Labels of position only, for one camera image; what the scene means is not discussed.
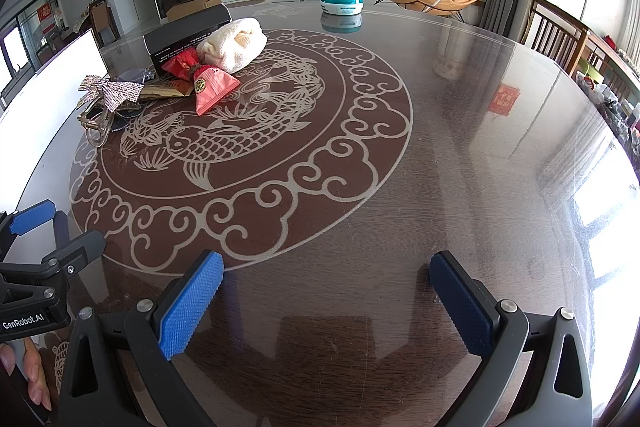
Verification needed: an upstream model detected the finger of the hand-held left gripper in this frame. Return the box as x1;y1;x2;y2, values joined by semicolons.
42;230;107;278
0;199;58;248

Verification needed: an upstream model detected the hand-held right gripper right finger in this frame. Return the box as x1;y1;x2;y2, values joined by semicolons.
429;250;593;427

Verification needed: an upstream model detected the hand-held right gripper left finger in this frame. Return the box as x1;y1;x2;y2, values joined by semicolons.
57;249;225;427

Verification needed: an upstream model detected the white storage container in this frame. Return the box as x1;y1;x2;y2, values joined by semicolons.
0;28;111;218

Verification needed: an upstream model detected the clear gold claw clip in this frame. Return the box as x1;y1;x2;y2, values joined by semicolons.
77;104;121;146

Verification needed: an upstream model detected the rhinestone bow hair clip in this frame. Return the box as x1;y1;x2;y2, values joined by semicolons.
77;75;143;112

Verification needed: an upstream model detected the brown gold packet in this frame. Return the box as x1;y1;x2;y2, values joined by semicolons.
139;79;196;100

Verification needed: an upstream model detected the red drawstring pouch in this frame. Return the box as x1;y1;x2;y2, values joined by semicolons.
161;47;241;118

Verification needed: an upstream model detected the white knit glove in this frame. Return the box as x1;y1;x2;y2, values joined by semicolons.
196;17;268;75

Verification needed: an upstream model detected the person's left hand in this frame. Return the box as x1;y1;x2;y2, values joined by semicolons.
0;337;53;412

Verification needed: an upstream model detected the black cardboard box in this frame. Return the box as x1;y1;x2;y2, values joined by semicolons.
143;4;233;70

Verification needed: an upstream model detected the brown cardboard box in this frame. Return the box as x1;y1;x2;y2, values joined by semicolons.
166;0;222;22

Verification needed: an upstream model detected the dark wooden slatted chair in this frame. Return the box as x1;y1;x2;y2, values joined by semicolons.
520;0;640;82

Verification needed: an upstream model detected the teal round wipes box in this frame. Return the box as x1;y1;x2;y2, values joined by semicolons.
320;0;364;15

